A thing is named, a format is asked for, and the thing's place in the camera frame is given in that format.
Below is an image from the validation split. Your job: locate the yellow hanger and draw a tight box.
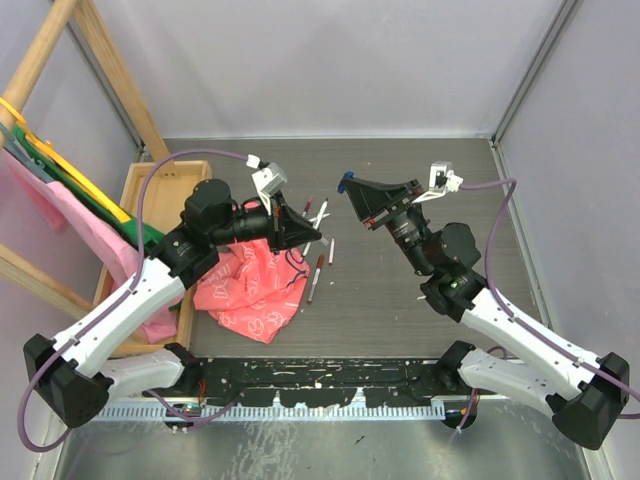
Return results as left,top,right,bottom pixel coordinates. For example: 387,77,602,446
1,98,131,223

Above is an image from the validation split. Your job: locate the short white pen red tip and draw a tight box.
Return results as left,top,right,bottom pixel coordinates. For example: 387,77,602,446
328,238,335,266

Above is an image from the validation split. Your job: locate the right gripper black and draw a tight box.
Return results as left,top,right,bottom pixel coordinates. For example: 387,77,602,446
342,176,435,276

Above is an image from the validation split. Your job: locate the wooden clothes rack frame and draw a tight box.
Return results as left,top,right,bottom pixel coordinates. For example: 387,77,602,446
1,0,168,319

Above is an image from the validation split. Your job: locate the green garment on hanger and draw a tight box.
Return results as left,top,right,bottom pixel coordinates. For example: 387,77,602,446
12,125,138,247

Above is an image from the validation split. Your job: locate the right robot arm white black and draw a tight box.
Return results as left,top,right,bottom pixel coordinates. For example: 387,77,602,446
338,173,630,450

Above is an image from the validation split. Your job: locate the aluminium corner profile right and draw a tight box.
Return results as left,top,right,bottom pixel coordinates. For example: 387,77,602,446
490,0,582,148

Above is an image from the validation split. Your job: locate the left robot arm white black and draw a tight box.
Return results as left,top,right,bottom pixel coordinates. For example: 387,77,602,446
23,179,322,428

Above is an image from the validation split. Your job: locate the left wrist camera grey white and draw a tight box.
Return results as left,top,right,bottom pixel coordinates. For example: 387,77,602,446
251,163,288,213

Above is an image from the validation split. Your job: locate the coral patterned cloth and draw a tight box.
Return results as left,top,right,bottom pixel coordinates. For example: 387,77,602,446
193,240,310,344

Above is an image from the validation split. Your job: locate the slotted cable duct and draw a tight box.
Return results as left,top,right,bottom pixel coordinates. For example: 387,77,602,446
96,401,446,422

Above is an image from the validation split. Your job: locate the grey-blue hanger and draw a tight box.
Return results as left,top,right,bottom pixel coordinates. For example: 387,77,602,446
1,125,54,183

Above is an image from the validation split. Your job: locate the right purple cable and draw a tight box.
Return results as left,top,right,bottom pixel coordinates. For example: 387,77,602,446
452,178,640,434

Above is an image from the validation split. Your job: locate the dark red capped pen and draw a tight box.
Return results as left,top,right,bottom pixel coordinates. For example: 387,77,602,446
302,196,313,218

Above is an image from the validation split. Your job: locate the aluminium corner profile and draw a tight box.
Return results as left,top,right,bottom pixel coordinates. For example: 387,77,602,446
490,0,582,148
67,1,148,162

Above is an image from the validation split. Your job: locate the aluminium corner profile left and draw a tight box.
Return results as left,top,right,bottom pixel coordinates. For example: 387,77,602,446
67,1,148,162

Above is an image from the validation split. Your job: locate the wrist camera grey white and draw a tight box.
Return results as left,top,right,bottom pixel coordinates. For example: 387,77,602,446
251,163,288,213
413,162,463,203

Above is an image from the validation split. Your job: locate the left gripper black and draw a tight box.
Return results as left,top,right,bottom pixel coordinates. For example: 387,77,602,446
210,190,320,255

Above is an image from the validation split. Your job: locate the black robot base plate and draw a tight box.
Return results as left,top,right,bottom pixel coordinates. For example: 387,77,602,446
155,357,471,408

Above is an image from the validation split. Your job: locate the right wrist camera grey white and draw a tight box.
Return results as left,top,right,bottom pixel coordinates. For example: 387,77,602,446
413,162,463,203

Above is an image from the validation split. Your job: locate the wooden rack base tray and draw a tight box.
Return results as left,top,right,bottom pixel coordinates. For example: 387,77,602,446
112,160,212,358

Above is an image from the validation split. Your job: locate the white pen brown cap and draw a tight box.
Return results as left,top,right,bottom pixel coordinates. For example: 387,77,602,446
307,254,325,305

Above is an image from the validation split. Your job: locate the white pen lying crosswise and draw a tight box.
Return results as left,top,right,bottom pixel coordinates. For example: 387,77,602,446
309,213,331,224

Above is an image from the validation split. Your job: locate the pink garment on hanger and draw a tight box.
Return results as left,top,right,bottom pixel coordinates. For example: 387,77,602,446
0,149,180,346

